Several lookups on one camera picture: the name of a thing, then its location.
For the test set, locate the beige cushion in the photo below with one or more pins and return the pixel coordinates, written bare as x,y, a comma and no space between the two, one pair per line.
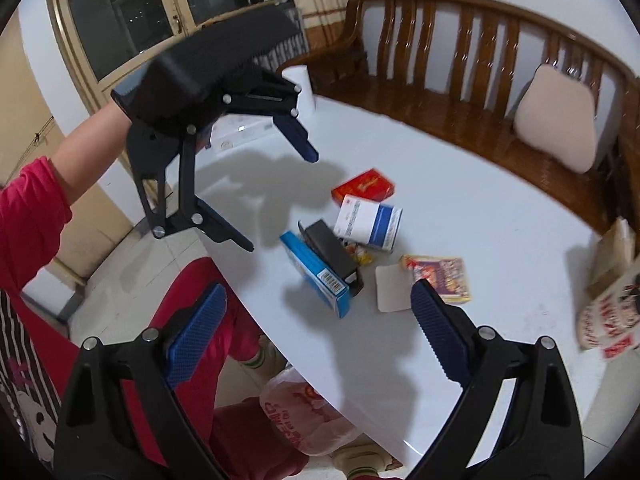
555,115

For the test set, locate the colourful printed packet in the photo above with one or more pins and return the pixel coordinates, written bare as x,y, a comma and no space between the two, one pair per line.
445,275

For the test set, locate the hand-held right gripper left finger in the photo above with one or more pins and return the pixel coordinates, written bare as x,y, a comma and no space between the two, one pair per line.
195,332

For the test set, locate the brown cardboard box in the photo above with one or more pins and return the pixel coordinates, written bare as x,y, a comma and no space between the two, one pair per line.
612,250

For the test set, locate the black printed garment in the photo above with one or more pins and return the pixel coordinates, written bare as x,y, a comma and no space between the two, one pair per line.
22,385

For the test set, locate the person's left forearm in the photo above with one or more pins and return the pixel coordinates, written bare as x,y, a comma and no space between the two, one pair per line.
85,145

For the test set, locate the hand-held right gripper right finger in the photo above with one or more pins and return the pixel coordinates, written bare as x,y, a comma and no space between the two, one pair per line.
440,335

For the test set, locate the red cigarette box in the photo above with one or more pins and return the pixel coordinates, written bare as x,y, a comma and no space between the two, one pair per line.
362,187

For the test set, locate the black box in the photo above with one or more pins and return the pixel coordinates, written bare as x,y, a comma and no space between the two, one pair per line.
332,255

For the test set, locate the person's foot white sock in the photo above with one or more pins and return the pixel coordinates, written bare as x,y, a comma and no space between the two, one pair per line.
360,460
265,360

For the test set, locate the white square card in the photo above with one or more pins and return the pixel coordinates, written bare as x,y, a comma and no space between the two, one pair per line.
392,287

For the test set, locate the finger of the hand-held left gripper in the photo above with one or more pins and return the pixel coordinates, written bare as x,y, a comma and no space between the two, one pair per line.
300,140
220,225

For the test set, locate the white and blue box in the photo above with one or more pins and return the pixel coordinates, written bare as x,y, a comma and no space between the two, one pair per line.
360,220

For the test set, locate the yellow snack wrapper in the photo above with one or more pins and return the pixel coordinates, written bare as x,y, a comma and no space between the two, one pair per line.
361,255

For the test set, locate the red pants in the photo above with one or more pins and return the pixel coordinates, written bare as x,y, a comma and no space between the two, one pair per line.
200,280

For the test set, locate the red printed bag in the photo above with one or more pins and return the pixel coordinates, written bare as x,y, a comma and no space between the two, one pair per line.
607,320

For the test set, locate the person's left foot white sock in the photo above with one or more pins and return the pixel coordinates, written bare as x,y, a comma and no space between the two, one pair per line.
265,360

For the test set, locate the person's right foot white sock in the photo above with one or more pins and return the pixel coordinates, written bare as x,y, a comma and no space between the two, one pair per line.
360,460

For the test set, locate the white plastic bag red print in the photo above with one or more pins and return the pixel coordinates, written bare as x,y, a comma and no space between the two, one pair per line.
300,410

